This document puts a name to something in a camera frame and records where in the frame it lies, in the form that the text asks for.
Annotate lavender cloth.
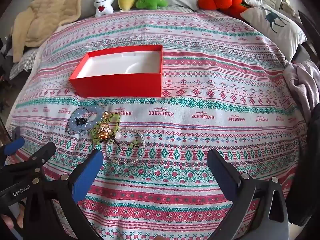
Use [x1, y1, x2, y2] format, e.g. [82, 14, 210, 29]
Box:
[282, 60, 320, 123]

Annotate clear beaded bracelet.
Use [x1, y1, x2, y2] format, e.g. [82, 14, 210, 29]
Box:
[105, 127, 146, 165]

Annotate deer print pillow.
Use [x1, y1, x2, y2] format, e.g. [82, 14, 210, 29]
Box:
[240, 5, 307, 60]

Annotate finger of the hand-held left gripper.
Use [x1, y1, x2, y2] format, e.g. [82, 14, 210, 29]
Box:
[0, 137, 25, 165]
[5, 141, 57, 176]

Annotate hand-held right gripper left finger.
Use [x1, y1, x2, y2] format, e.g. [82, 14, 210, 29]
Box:
[24, 149, 104, 240]

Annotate person's left hand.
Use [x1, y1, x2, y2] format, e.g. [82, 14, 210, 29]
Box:
[0, 212, 24, 231]

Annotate red cardboard box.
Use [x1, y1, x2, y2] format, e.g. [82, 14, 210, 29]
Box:
[69, 44, 163, 98]

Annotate grey checked sheet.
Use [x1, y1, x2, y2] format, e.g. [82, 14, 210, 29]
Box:
[9, 47, 42, 80]

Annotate gold bangle jewelry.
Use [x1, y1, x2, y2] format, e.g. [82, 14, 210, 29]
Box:
[97, 112, 117, 140]

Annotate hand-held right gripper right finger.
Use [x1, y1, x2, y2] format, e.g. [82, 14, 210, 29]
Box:
[206, 149, 290, 240]

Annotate dark furniture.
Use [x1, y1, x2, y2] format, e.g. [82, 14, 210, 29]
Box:
[0, 36, 15, 64]

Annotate orange pumpkin plush toy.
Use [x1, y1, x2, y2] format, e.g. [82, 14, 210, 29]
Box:
[196, 0, 253, 13]

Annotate pale blue beaded bracelet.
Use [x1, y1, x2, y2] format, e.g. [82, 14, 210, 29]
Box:
[67, 105, 103, 135]

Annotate patterned woven bedspread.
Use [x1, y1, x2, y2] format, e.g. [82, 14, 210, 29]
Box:
[5, 6, 309, 240]

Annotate green beaded necklace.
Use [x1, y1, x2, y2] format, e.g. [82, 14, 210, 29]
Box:
[91, 112, 140, 152]

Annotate beige fleece blanket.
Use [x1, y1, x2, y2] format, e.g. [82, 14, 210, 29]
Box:
[12, 0, 94, 47]

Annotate white plush toy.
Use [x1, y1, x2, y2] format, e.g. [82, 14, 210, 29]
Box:
[94, 0, 114, 17]

